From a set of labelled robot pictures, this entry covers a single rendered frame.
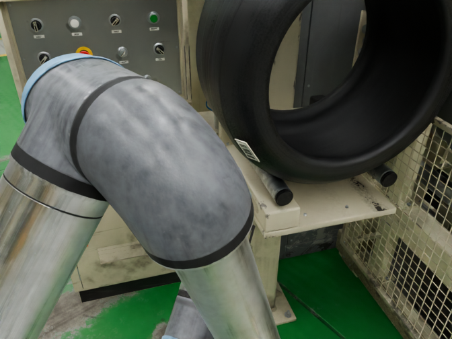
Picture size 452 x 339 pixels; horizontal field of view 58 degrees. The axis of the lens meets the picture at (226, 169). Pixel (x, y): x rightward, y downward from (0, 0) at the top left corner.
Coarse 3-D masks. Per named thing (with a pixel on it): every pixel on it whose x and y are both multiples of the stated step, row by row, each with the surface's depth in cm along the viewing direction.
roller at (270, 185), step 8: (248, 160) 111; (256, 168) 105; (264, 176) 100; (272, 176) 99; (264, 184) 100; (272, 184) 97; (280, 184) 96; (272, 192) 96; (280, 192) 94; (288, 192) 94; (280, 200) 95; (288, 200) 95
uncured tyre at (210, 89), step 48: (240, 0) 73; (288, 0) 71; (384, 0) 105; (432, 0) 93; (240, 48) 74; (384, 48) 112; (432, 48) 99; (240, 96) 78; (336, 96) 117; (384, 96) 112; (432, 96) 90; (288, 144) 114; (336, 144) 112; (384, 144) 95
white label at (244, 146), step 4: (236, 140) 86; (240, 144) 86; (244, 144) 84; (244, 148) 86; (248, 148) 84; (244, 152) 88; (248, 152) 86; (252, 152) 85; (248, 156) 88; (252, 156) 86; (256, 160) 87
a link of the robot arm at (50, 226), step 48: (48, 96) 39; (96, 96) 35; (48, 144) 38; (0, 192) 40; (48, 192) 39; (96, 192) 41; (0, 240) 39; (48, 240) 40; (0, 288) 39; (48, 288) 42; (0, 336) 40
